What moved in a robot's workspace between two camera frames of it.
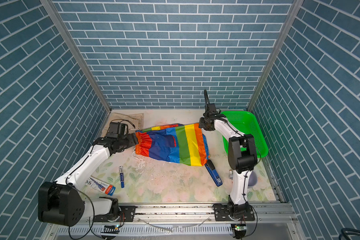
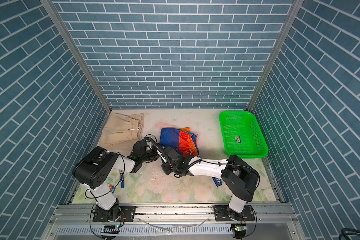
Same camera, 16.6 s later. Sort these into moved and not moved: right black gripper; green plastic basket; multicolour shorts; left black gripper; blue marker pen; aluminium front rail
Moved: left black gripper; right black gripper; multicolour shorts
Not moved: blue marker pen; aluminium front rail; green plastic basket
